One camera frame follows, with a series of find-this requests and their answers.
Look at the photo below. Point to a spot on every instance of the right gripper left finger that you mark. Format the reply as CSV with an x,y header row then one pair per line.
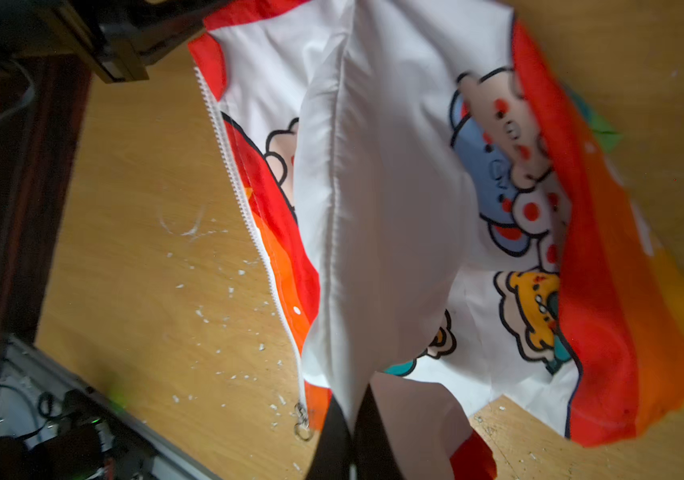
x,y
334,456

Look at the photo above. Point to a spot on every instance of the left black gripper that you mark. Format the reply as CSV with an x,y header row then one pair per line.
x,y
119,40

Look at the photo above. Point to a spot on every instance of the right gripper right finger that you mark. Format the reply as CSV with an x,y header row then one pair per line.
x,y
373,456

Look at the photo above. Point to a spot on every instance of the colourful rainbow kids jacket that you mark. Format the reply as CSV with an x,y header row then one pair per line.
x,y
439,222

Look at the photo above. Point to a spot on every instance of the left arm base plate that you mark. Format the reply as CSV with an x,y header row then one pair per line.
x,y
92,442

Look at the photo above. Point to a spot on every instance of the aluminium front rail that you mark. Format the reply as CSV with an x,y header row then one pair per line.
x,y
39,395

